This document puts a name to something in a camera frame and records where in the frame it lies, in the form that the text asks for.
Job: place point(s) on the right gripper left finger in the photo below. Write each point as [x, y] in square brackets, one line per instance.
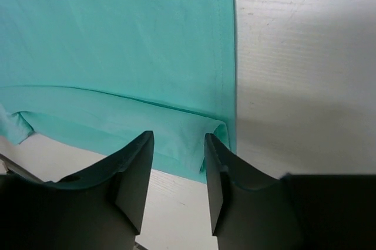
[99, 207]

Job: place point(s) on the teal t shirt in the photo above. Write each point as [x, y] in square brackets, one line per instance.
[94, 74]

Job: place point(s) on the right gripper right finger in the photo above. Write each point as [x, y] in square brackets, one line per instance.
[252, 210]

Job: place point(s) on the aluminium rail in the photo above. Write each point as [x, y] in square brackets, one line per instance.
[13, 167]

